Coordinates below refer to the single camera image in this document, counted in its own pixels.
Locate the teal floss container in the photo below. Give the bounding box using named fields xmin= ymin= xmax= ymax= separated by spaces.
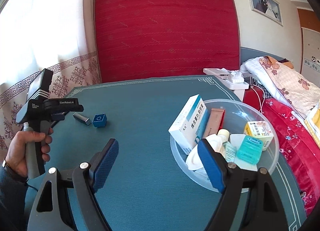
xmin=238 ymin=135 xmax=263 ymax=164

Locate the white packet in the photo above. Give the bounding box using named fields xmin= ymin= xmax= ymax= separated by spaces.
xmin=229 ymin=133 xmax=257 ymax=171

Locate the yellow white ointment box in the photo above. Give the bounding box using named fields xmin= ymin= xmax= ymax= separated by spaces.
xmin=244 ymin=120 xmax=274 ymax=151

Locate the cream tube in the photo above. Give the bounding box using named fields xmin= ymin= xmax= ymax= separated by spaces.
xmin=217 ymin=129 xmax=230 ymax=155

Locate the rose gold cosmetic tube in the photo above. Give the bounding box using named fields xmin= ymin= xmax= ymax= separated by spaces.
xmin=202 ymin=108 xmax=221 ymax=138

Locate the blue white vitamin D box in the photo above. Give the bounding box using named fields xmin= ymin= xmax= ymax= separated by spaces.
xmin=168 ymin=95 xmax=210 ymax=155

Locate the light patterned small box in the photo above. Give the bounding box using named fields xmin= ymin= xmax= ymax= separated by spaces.
xmin=224 ymin=142 xmax=237 ymax=163

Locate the red small box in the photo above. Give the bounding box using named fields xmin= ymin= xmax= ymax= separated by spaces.
xmin=218 ymin=108 xmax=225 ymax=130

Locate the person's left forearm sleeve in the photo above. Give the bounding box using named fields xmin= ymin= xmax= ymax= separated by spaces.
xmin=1 ymin=163 xmax=28 ymax=230

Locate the person's left hand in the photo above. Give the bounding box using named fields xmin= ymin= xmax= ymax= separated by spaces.
xmin=5 ymin=128 xmax=54 ymax=177

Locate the grey metal lipstick tube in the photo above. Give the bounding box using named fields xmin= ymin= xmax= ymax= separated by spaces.
xmin=73 ymin=113 xmax=91 ymax=125

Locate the blue cube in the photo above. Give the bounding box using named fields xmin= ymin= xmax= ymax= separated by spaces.
xmin=92 ymin=114 xmax=107 ymax=128

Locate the red floral bedspread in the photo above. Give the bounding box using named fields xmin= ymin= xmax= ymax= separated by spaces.
xmin=243 ymin=87 xmax=319 ymax=215

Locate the clear plastic bowl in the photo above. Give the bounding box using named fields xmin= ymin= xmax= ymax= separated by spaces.
xmin=170 ymin=99 xmax=279 ymax=193

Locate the patterned curtain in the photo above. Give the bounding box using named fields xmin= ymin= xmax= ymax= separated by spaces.
xmin=1 ymin=0 xmax=101 ymax=157

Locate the teal table mat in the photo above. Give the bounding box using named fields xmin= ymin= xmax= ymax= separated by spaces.
xmin=23 ymin=75 xmax=308 ymax=231

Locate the yellow pillow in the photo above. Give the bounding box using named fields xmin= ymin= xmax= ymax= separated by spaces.
xmin=305 ymin=102 xmax=320 ymax=146

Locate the red mattress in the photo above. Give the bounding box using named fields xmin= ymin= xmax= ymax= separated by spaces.
xmin=94 ymin=0 xmax=240 ymax=82

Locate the white radiator heater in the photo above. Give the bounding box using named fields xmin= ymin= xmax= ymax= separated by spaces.
xmin=203 ymin=68 xmax=249 ymax=101

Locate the floral quilt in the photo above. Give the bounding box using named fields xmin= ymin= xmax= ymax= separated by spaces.
xmin=240 ymin=56 xmax=319 ymax=118

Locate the crumpled white tissue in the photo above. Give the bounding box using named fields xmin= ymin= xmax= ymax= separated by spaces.
xmin=227 ymin=70 xmax=245 ymax=84

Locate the white wardrobe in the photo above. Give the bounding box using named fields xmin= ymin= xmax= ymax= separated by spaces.
xmin=301 ymin=28 xmax=320 ymax=87

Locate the white charging cable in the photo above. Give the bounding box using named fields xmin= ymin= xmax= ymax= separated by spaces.
xmin=251 ymin=84 xmax=266 ymax=114

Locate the framed wall photo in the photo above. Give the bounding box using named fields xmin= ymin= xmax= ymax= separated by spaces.
xmin=249 ymin=0 xmax=283 ymax=26

